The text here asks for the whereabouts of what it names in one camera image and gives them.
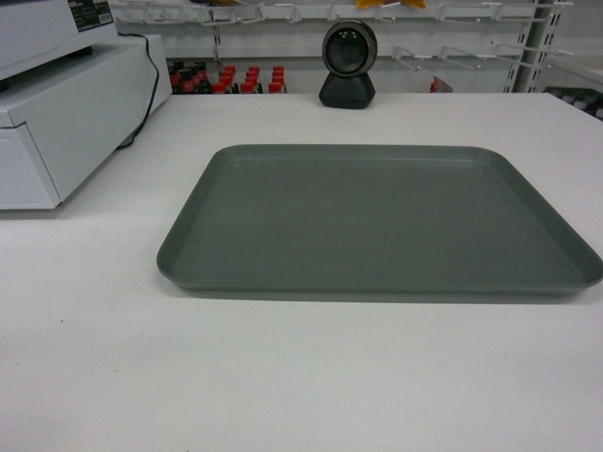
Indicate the white cash register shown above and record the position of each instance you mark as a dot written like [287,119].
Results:
[73,90]

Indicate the white checkout table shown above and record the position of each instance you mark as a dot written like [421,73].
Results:
[99,352]

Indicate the grey rectangular serving tray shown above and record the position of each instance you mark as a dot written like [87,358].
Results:
[318,221]

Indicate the black barcode scanner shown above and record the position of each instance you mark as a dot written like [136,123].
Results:
[349,50]

